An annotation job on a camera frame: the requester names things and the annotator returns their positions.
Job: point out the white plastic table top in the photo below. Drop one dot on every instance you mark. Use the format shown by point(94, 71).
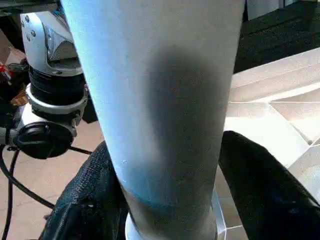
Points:
point(275, 85)

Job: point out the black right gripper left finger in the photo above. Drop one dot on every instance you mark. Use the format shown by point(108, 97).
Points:
point(87, 195)

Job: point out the brown cardboard box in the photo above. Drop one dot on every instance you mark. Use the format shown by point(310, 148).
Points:
point(7, 50)

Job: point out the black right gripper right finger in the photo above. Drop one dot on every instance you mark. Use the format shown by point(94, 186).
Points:
point(270, 195)

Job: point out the white plastic table leg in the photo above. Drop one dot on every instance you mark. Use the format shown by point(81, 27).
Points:
point(162, 100)

